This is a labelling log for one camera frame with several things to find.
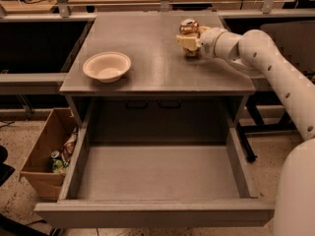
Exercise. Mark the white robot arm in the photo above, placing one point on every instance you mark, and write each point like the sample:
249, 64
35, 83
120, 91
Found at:
295, 204

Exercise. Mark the grey cabinet with top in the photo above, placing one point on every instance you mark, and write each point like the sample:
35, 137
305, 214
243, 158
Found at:
158, 63

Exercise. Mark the grey open top drawer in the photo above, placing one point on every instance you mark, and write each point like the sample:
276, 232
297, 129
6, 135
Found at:
157, 164

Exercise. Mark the crumpled snack bag in box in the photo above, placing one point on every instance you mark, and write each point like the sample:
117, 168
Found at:
68, 148

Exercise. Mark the orange soda can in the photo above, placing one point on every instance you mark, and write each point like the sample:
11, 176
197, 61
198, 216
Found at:
189, 30

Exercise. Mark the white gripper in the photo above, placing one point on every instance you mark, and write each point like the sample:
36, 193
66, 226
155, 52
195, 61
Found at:
209, 39

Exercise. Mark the white paper bowl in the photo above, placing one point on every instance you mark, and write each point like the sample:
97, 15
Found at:
107, 67

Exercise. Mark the green can in box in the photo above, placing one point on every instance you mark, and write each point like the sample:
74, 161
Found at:
58, 164

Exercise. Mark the black object at left edge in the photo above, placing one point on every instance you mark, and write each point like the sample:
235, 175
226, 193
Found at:
5, 170

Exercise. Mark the brown cardboard box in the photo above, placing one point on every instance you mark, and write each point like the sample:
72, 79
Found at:
37, 169

